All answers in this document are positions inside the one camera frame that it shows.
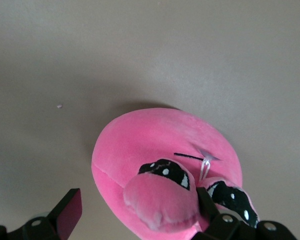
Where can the pink plush toy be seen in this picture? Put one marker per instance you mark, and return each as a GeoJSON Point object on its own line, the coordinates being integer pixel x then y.
{"type": "Point", "coordinates": [152, 137]}

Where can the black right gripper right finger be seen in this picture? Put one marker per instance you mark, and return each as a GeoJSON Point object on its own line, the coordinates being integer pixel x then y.
{"type": "Point", "coordinates": [206, 207]}

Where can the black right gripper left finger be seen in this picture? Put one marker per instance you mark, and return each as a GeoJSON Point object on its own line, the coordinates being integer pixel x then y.
{"type": "Point", "coordinates": [67, 212]}

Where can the brown table mat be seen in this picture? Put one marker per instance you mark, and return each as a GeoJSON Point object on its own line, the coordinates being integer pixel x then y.
{"type": "Point", "coordinates": [150, 50]}

